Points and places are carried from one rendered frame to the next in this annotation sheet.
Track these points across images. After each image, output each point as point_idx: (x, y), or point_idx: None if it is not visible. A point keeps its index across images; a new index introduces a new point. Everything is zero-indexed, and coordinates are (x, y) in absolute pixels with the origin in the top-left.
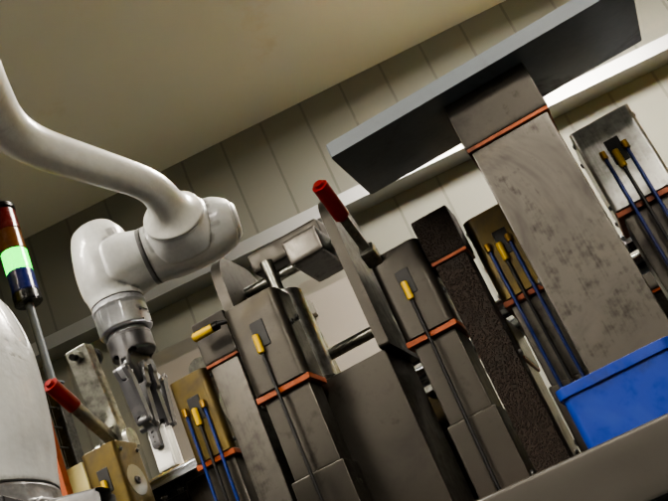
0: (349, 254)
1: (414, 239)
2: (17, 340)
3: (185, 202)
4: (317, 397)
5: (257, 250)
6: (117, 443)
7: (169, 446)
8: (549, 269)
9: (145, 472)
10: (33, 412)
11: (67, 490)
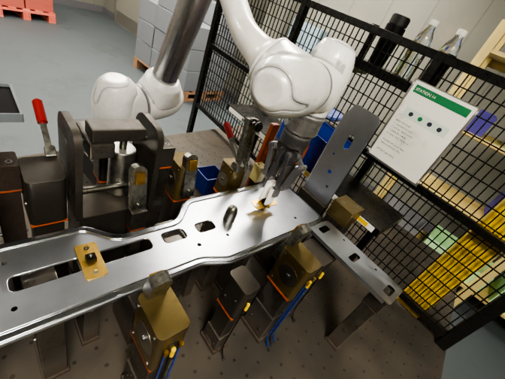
0: (58, 144)
1: (18, 159)
2: (92, 101)
3: (249, 56)
4: (96, 180)
5: (130, 119)
6: (223, 162)
7: (262, 191)
8: None
9: (228, 181)
10: (92, 116)
11: (252, 167)
